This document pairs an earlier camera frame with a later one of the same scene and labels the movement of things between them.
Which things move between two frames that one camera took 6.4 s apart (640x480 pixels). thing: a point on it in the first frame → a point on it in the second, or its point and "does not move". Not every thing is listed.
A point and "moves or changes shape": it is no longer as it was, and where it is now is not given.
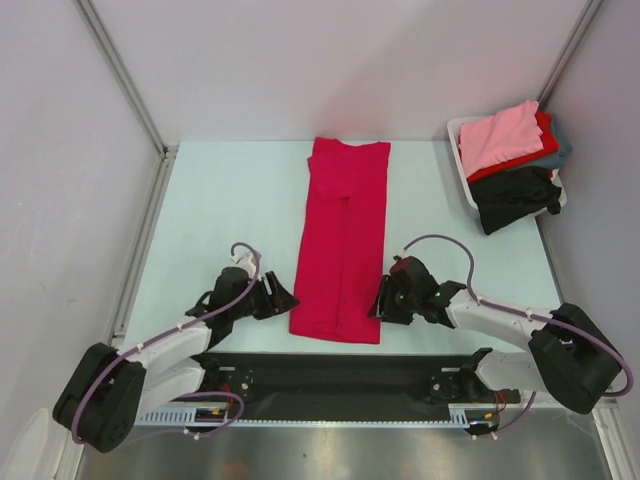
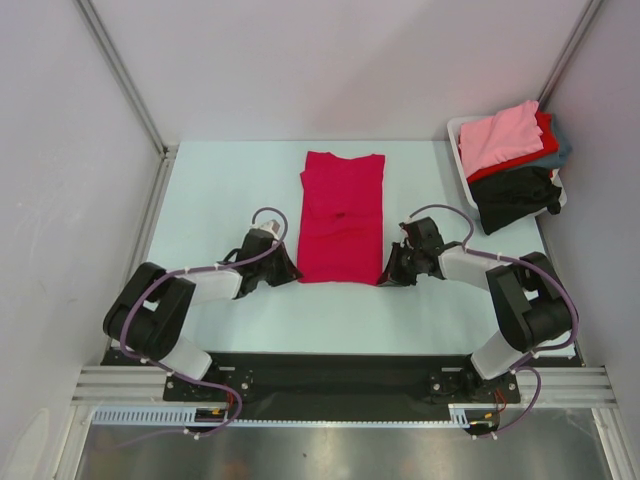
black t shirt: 504,198 does not move
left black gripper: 281,301 → 289,272
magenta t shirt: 338,282 moves or changes shape
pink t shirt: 511,133 does not move
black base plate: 350,378 does not move
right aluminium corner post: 584,25 does not move
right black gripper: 388,299 → 404,263
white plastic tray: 454,128 does not move
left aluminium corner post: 118,63 does not move
